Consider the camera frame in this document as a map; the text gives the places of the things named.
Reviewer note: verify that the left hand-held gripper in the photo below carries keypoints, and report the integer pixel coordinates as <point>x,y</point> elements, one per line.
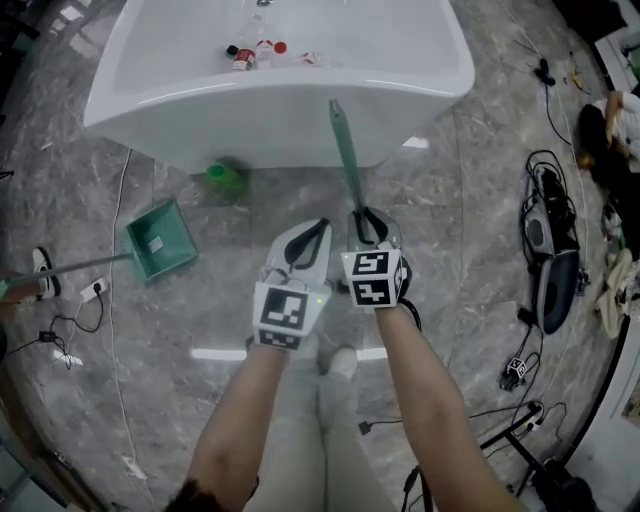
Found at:
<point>285,307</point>

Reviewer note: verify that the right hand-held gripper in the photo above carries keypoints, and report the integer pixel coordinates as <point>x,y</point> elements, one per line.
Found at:
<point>372,280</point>

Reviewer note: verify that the person's left forearm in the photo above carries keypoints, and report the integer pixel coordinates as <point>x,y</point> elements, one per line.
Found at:
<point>240,425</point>

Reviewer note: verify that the person's right forearm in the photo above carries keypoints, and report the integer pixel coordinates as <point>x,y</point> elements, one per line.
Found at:
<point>430,400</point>

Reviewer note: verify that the black metal stand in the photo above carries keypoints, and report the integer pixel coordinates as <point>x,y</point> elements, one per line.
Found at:
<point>530,453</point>

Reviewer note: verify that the green plastic bottle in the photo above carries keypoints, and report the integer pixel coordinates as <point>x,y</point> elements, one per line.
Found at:
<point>225,177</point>

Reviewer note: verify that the person's right white shoe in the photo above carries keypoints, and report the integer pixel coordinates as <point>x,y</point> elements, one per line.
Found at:
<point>343,362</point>

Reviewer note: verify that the white bathtub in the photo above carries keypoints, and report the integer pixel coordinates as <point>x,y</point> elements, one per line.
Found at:
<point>280,100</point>

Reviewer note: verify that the crumpled clear bottle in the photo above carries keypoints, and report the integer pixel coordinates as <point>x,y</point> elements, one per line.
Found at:
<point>315,60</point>

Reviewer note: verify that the person's light grey trousers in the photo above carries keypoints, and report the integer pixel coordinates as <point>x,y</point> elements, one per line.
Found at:
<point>320,440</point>

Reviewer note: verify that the clear bottle red cap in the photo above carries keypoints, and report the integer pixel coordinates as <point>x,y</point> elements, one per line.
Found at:
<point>281,52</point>

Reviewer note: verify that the white bottle red cap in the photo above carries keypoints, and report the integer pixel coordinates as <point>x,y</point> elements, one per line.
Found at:
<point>263,54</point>

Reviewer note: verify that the clear bottle red label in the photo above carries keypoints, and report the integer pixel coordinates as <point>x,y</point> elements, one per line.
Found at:
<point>243,59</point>

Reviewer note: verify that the small black gripper device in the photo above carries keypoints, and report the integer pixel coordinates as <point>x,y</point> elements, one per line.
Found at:
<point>515,372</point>

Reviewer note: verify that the black power tool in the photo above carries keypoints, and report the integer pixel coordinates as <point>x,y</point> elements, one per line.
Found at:
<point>545,72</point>

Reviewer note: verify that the yellow hand tool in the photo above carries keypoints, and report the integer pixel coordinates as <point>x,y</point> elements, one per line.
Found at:
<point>576,80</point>

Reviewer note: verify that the black power adapter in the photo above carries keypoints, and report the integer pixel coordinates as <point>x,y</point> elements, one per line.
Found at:
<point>47,336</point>

